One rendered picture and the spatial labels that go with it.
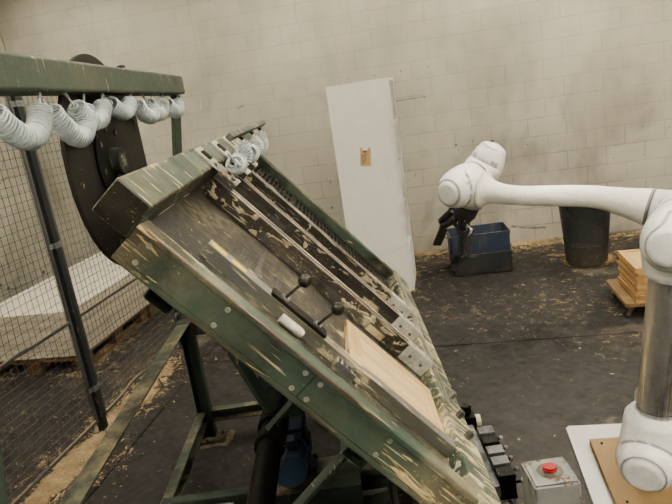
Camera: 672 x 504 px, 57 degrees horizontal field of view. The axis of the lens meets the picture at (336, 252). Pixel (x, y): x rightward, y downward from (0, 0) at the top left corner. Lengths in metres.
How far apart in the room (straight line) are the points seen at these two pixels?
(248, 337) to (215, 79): 6.25
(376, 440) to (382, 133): 4.43
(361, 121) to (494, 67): 1.96
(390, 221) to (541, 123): 2.24
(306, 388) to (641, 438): 0.87
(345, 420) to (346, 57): 5.96
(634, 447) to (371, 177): 4.41
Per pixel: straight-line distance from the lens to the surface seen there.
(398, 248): 5.96
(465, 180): 1.72
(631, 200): 1.78
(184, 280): 1.47
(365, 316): 2.31
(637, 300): 5.17
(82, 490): 2.45
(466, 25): 7.17
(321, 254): 2.55
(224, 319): 1.48
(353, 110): 5.80
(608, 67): 7.36
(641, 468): 1.82
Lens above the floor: 1.97
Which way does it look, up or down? 14 degrees down
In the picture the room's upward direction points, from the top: 9 degrees counter-clockwise
